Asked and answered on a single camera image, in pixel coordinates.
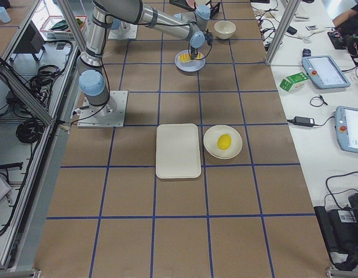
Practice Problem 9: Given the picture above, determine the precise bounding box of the white ceramic bowl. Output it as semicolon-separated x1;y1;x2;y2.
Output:
214;20;236;40

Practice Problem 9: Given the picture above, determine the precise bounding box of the black power adapter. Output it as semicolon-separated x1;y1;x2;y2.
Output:
294;116;315;127

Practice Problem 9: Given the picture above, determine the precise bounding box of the blue plastic cup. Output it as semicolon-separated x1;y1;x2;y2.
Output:
0;6;11;23

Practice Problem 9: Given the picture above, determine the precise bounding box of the cream round plate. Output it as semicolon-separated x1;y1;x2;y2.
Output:
203;125;243;159

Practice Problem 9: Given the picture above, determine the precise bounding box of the black plate rack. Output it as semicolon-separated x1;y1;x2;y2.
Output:
169;0;220;16

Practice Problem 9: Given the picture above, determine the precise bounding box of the white rectangular tray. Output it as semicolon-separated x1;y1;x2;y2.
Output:
156;123;202;179

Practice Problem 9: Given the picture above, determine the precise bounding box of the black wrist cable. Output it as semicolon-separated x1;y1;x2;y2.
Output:
189;28;214;61

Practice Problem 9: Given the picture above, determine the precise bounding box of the yellow lemon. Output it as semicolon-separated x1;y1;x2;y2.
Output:
217;134;232;150

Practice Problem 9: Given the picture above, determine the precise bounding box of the pink plate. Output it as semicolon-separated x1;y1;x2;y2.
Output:
186;0;195;8

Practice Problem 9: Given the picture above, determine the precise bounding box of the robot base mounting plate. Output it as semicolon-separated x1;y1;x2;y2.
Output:
77;90;128;128

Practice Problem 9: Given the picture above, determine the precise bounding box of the aluminium frame post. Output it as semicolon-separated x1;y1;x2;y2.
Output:
265;0;300;65

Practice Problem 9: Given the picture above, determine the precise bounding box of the striped bread roll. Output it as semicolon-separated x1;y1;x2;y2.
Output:
178;52;204;63

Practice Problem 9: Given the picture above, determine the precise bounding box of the teach pendant tablet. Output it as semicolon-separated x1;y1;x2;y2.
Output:
301;56;350;89
335;106;358;153

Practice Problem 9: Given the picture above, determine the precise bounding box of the light blue plate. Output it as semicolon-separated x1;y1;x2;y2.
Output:
174;50;206;72

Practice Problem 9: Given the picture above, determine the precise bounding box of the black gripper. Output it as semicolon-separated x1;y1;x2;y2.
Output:
190;47;198;56

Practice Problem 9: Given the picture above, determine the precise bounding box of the green white carton box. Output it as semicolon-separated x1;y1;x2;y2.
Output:
279;72;309;92

